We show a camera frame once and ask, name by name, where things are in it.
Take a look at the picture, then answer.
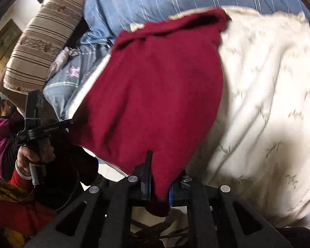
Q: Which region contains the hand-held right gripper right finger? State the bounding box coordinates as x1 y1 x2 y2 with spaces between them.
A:
168 174 292 248

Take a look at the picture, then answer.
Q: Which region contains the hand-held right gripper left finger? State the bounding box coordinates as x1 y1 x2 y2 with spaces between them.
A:
23 150 155 248

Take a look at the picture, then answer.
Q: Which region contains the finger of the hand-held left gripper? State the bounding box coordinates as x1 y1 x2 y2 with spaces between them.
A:
42 118 78 135

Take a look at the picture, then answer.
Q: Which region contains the dark red cloth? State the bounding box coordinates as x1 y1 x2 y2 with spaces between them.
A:
67 8 231 216

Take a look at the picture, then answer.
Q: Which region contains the person's left forearm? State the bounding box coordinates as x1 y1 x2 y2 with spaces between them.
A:
1 137 34 190

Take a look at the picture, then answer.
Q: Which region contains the person's left hand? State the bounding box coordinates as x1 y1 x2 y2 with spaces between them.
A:
17 144 55 171

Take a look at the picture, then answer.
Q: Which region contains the person's head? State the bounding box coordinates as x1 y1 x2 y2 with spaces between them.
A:
0 95 13 118

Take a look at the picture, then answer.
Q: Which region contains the blue floral bed sheet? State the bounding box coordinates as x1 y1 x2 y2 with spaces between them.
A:
43 30 119 120

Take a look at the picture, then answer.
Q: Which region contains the brown striped pillow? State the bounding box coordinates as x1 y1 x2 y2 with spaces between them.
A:
2 0 87 95

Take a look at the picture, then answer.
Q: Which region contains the brown framed picture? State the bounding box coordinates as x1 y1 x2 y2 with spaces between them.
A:
0 19 23 57

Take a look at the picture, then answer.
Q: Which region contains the yellow patterned apron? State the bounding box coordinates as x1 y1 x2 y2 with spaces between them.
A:
0 172 39 248

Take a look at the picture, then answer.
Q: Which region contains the cream floral blanket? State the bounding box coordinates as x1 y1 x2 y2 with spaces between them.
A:
64 6 310 235

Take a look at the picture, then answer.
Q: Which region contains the blue striped duvet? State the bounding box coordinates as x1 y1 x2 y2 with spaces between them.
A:
84 0 310 47

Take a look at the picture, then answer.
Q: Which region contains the white bracelet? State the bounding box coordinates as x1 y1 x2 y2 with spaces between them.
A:
15 159 33 180

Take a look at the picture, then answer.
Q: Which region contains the black cable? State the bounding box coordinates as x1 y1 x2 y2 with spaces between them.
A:
39 176 80 215

